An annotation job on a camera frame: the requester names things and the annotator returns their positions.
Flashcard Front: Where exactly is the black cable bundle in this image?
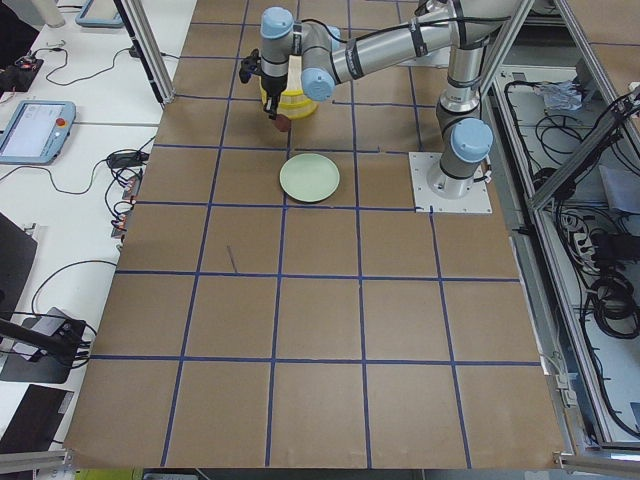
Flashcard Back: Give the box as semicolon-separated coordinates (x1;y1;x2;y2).
579;272;640;341

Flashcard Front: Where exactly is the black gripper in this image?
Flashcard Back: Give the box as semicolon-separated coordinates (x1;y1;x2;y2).
261;74;286;119

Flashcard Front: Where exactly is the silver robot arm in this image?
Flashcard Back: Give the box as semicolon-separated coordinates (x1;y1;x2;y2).
241;1;520;199

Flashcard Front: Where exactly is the aluminium frame post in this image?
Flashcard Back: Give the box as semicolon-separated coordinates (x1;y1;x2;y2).
114;0;175;106

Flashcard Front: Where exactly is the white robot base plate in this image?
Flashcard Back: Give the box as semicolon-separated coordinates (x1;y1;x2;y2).
408;152;492;215

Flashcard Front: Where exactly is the yellow bamboo steamer top layer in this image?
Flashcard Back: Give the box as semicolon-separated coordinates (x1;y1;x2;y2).
278;89;313;105

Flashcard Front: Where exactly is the yellow bamboo steamer bottom layer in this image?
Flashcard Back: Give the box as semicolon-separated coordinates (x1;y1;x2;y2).
277;101;318;120

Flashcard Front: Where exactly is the yellow bamboo steamer layer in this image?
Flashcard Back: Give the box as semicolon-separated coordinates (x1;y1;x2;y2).
277;101;318;120
278;89;313;105

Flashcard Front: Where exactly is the brown steamed bun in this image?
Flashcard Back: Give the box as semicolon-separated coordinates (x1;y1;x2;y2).
272;114;292;133

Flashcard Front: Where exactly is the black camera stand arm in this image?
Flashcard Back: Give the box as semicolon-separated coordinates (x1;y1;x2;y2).
1;315;87;367

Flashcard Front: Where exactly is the blue teach pendant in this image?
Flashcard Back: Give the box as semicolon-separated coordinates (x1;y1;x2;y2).
1;100;76;166
75;0;124;29

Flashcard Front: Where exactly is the black laptop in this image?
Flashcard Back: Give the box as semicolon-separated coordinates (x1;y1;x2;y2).
0;214;38;320

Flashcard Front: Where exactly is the light green round plate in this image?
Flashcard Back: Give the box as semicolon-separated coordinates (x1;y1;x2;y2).
279;153;341;203

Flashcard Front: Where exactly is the black power adapter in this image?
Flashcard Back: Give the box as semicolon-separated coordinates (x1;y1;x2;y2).
106;151;149;169

